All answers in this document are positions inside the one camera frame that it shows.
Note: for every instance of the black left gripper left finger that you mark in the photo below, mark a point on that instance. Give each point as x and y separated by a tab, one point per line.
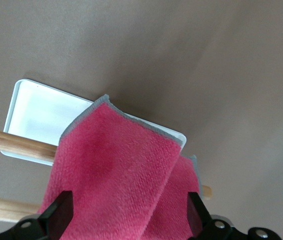
54	215

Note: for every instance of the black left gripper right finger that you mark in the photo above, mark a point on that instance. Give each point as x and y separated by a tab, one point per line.
199	212

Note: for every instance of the pink and grey cloth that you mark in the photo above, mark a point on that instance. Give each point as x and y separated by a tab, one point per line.
119	170

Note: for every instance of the wooden rod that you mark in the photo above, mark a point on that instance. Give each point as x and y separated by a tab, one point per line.
19	143
6	207

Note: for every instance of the white rectangular tray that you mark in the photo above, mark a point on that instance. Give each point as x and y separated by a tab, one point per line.
39	112

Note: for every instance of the brown table cover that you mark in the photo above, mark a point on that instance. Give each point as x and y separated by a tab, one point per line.
156	50

